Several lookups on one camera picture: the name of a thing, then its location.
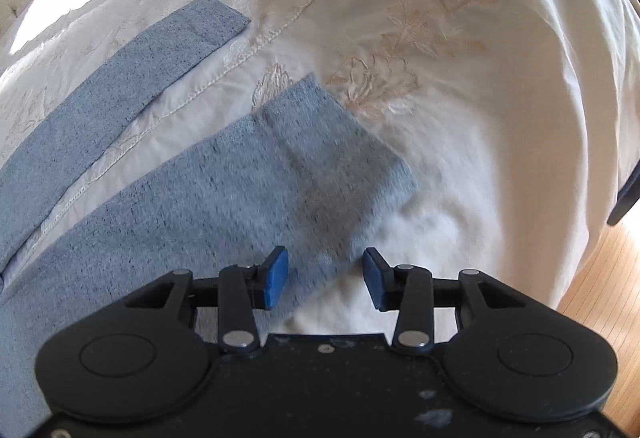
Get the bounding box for grey-blue speckled pants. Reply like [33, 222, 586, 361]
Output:
[1, 0, 416, 437]

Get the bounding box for cream embroidered bedspread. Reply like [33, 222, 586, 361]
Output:
[1, 0, 639, 306]

